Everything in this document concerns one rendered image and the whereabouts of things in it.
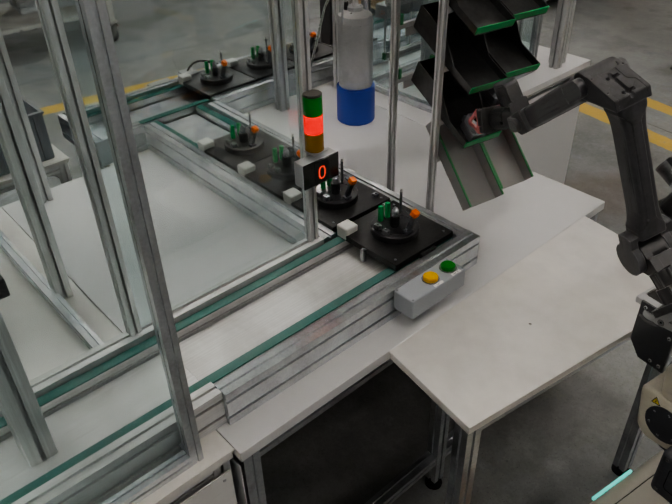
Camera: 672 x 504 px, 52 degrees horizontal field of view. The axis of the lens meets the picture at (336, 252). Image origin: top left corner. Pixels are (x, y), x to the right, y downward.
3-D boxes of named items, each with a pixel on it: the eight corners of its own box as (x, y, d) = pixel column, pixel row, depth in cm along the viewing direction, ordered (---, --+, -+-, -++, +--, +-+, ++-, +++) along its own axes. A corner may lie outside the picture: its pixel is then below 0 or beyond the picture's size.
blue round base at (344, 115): (382, 118, 286) (383, 83, 277) (355, 129, 278) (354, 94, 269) (356, 107, 296) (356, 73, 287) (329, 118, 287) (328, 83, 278)
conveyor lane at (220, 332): (450, 261, 205) (452, 233, 199) (215, 410, 161) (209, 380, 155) (382, 223, 223) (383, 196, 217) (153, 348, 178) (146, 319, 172)
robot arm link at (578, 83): (585, 101, 129) (635, 76, 130) (572, 74, 129) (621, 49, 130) (512, 140, 172) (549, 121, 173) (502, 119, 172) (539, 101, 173)
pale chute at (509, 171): (525, 180, 218) (533, 176, 213) (493, 192, 212) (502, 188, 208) (489, 100, 220) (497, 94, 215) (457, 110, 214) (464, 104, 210)
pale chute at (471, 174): (495, 198, 210) (504, 193, 205) (462, 211, 204) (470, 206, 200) (458, 115, 212) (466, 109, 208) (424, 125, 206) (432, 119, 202)
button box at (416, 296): (464, 285, 190) (466, 267, 186) (412, 320, 178) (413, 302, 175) (444, 274, 194) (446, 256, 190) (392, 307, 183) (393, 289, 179)
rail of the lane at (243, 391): (476, 263, 204) (480, 233, 198) (230, 425, 157) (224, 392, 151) (462, 255, 208) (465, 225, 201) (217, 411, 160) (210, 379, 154)
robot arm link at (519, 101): (518, 133, 168) (549, 118, 169) (502, 90, 165) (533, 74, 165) (498, 130, 180) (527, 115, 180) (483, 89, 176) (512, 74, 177)
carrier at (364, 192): (390, 203, 215) (391, 168, 208) (333, 233, 203) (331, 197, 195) (338, 175, 230) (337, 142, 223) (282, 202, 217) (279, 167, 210)
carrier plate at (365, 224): (452, 236, 200) (453, 230, 199) (395, 271, 187) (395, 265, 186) (393, 205, 215) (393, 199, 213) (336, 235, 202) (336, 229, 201)
